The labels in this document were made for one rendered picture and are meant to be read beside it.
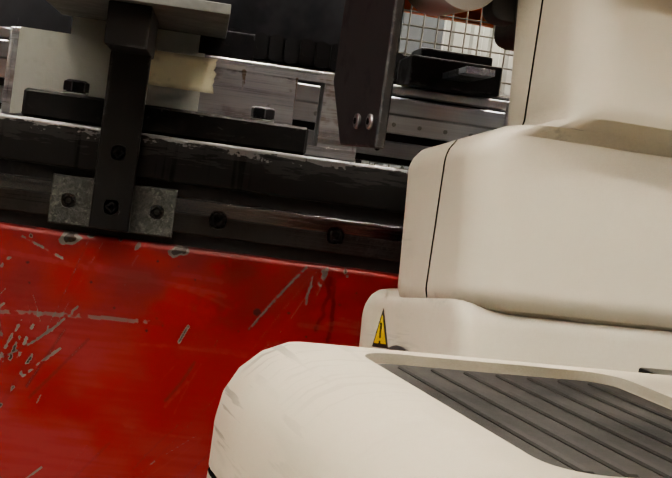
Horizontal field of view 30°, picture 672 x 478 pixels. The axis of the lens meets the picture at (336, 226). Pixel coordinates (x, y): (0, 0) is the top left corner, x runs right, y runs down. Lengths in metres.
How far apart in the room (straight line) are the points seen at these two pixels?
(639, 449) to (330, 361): 0.10
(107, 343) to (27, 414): 0.11
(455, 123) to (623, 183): 1.02
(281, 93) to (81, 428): 0.42
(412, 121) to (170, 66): 0.41
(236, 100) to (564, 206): 0.78
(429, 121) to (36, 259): 0.62
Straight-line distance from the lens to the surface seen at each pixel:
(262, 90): 1.39
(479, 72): 1.49
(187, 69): 1.39
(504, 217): 0.64
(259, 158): 1.27
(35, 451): 1.32
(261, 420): 0.39
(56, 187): 1.28
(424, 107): 1.68
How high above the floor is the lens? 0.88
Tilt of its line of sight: 3 degrees down
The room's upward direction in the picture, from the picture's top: 8 degrees clockwise
